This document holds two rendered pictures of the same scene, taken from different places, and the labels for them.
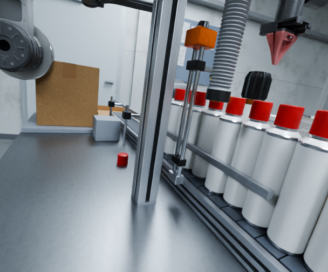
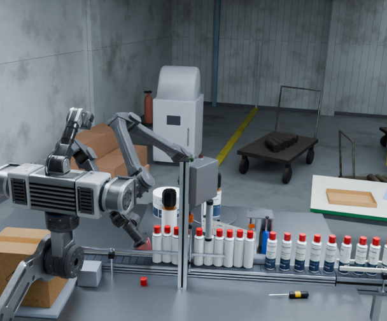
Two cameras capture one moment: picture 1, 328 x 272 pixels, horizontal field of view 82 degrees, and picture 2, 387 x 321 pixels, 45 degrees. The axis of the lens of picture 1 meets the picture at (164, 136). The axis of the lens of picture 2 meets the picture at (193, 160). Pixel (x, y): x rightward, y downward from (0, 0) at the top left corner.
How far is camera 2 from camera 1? 2.16 m
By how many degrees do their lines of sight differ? 55
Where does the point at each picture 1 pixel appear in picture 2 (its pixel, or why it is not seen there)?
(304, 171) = (230, 246)
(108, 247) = (202, 299)
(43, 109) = (51, 291)
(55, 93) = not seen: hidden behind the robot
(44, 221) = (182, 309)
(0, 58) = (76, 271)
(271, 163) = (220, 247)
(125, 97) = not seen: outside the picture
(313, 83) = (72, 47)
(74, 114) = (61, 280)
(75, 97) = not seen: hidden behind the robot
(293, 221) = (230, 258)
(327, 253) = (238, 261)
